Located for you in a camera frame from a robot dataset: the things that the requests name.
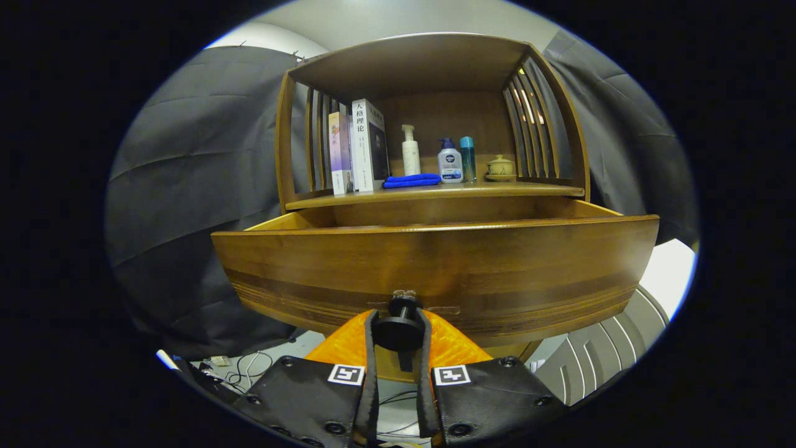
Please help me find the purple book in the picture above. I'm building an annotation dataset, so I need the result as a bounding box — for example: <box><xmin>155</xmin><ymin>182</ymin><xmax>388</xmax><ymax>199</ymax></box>
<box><xmin>328</xmin><ymin>111</ymin><xmax>354</xmax><ymax>195</ymax></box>

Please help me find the black backdrop cloth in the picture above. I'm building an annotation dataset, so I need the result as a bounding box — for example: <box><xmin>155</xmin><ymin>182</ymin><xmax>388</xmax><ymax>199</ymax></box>
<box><xmin>103</xmin><ymin>28</ymin><xmax>700</xmax><ymax>362</ymax></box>

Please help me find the brown wooden cabinet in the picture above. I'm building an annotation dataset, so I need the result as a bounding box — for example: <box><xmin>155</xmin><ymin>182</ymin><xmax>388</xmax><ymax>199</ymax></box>
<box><xmin>274</xmin><ymin>32</ymin><xmax>591</xmax><ymax>383</ymax></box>

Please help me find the teal slim bottle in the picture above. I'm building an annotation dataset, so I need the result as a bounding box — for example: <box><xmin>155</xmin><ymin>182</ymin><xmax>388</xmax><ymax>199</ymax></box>
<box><xmin>460</xmin><ymin>136</ymin><xmax>477</xmax><ymax>183</ymax></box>

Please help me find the white pump bottle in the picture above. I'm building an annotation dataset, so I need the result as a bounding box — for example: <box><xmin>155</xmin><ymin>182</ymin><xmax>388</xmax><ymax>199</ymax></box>
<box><xmin>401</xmin><ymin>124</ymin><xmax>422</xmax><ymax>177</ymax></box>

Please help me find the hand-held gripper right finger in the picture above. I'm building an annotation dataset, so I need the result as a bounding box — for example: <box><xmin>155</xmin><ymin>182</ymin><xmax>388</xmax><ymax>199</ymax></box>
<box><xmin>415</xmin><ymin>308</ymin><xmax>568</xmax><ymax>448</ymax></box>

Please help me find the blue folded cloth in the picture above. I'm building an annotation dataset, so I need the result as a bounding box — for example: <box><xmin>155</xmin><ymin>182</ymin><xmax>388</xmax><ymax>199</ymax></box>
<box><xmin>382</xmin><ymin>173</ymin><xmax>442</xmax><ymax>189</ymax></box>

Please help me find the white thick book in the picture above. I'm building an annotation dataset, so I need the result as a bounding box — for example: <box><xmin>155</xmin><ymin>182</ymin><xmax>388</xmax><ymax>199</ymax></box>
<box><xmin>350</xmin><ymin>98</ymin><xmax>391</xmax><ymax>192</ymax></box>

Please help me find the wooden countertop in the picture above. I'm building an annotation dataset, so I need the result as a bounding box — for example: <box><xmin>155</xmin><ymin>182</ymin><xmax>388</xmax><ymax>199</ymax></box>
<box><xmin>285</xmin><ymin>180</ymin><xmax>586</xmax><ymax>211</ymax></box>

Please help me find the white bottle with blue cap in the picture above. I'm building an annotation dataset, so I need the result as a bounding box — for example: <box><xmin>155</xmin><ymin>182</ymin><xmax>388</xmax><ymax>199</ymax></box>
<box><xmin>437</xmin><ymin>137</ymin><xmax>464</xmax><ymax>184</ymax></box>

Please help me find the black drawer knob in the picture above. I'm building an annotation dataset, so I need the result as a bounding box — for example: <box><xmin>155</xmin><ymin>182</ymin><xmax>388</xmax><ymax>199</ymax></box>
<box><xmin>372</xmin><ymin>290</ymin><xmax>427</xmax><ymax>352</ymax></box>

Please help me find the white boxy object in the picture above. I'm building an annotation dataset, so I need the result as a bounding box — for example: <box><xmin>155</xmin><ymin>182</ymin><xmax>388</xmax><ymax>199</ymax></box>
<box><xmin>534</xmin><ymin>238</ymin><xmax>698</xmax><ymax>406</ymax></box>

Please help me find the brown wooden drawer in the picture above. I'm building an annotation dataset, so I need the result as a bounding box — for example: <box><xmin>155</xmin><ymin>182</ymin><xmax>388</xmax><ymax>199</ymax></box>
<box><xmin>210</xmin><ymin>198</ymin><xmax>660</xmax><ymax>349</ymax></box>

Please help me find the beige lidded teacup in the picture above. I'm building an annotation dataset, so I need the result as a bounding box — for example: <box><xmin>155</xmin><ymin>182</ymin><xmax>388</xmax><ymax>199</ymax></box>
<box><xmin>484</xmin><ymin>154</ymin><xmax>517</xmax><ymax>182</ymax></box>

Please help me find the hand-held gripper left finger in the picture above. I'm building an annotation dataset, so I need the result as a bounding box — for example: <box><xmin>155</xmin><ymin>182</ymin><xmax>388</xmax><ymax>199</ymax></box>
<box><xmin>233</xmin><ymin>308</ymin><xmax>380</xmax><ymax>448</ymax></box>

